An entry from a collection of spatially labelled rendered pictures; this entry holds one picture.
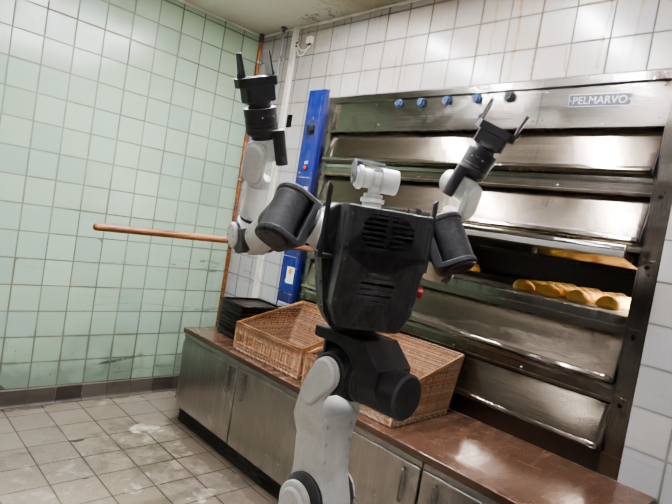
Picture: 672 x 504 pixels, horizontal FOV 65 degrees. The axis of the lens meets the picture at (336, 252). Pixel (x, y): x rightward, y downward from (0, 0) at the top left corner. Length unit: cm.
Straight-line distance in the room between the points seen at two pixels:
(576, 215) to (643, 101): 48
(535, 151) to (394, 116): 87
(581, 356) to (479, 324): 46
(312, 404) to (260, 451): 140
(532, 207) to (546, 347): 59
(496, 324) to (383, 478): 82
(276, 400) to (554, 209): 152
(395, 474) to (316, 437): 76
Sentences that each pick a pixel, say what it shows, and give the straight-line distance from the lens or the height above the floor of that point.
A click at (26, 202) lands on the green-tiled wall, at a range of 342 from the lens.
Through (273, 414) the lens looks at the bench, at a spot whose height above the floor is 39.
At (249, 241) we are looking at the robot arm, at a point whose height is 126.
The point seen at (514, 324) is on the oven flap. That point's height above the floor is 104.
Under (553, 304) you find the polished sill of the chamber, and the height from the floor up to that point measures 116.
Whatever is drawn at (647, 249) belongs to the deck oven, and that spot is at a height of 144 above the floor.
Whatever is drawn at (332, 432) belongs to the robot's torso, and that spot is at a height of 81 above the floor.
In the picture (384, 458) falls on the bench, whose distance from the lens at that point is 219.
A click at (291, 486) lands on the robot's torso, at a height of 66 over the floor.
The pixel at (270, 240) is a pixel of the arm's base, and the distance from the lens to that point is 130.
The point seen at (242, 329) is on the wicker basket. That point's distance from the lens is 292.
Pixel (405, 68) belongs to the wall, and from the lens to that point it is 302.
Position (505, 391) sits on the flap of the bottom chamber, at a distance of 247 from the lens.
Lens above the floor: 134
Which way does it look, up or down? 3 degrees down
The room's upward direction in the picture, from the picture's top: 9 degrees clockwise
